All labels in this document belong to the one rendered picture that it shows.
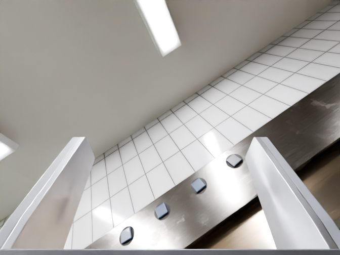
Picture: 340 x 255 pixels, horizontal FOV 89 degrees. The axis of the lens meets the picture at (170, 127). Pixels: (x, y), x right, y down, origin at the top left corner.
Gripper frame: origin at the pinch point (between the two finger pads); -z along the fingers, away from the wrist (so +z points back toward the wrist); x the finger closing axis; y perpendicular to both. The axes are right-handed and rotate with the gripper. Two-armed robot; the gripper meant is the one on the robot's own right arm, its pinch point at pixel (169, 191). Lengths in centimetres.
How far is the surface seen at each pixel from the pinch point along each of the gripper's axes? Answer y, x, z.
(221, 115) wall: 44, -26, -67
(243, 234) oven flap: 50, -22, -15
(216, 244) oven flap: 54, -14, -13
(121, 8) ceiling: 1, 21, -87
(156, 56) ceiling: 22, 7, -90
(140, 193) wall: 63, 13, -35
